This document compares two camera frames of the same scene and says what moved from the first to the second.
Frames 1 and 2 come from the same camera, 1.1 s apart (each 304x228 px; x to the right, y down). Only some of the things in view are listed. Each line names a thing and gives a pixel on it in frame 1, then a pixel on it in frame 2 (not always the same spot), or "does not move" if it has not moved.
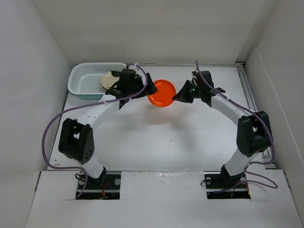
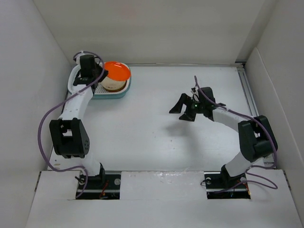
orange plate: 163,97 → 118,71
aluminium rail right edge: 247,82 does not move
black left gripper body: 138,84 → 97,72
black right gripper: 182,95 → 184,99
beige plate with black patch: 108,80 does not move
